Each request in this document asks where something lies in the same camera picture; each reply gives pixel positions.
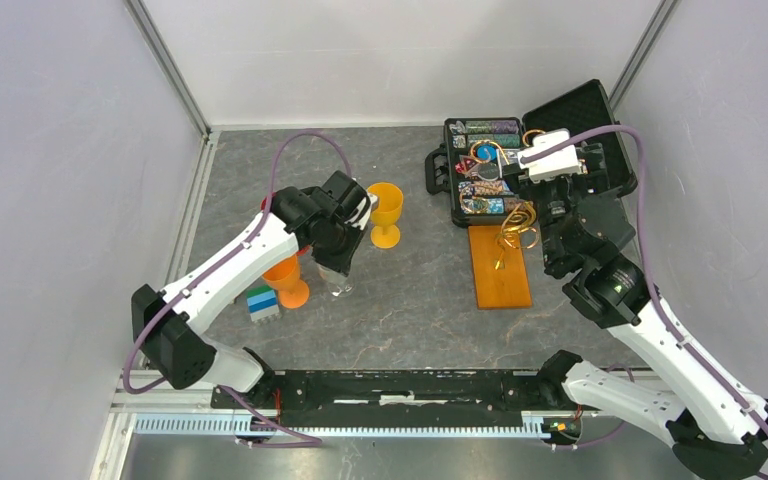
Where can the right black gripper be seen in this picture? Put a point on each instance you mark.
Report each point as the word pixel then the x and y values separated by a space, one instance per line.
pixel 595 179

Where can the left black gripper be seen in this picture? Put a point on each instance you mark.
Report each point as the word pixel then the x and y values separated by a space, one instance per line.
pixel 342 263

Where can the orange wine glass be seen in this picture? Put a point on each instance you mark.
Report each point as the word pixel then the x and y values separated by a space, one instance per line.
pixel 285 278

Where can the yellow wine glass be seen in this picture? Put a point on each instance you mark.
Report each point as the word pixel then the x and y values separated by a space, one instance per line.
pixel 385 233

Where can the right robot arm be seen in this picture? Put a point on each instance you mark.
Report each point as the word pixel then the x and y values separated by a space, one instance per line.
pixel 714 425

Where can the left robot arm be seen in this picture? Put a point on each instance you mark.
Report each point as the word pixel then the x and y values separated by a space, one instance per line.
pixel 169 324

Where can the orange wooden rack base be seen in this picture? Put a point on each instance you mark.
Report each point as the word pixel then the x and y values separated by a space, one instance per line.
pixel 499 271

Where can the black poker chip case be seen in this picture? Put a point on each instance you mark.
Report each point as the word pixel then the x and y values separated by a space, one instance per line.
pixel 578 110

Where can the green blue toy block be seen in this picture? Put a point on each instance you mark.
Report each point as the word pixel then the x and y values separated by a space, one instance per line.
pixel 262 304

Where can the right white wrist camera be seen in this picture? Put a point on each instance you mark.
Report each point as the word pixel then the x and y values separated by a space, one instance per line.
pixel 562 162

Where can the gold wire glass rack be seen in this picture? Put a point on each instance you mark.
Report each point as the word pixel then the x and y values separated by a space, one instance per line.
pixel 516 218

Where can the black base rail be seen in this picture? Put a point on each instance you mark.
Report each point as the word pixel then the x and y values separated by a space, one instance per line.
pixel 406 398

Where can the white cable duct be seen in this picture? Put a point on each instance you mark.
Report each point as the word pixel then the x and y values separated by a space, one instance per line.
pixel 244 425

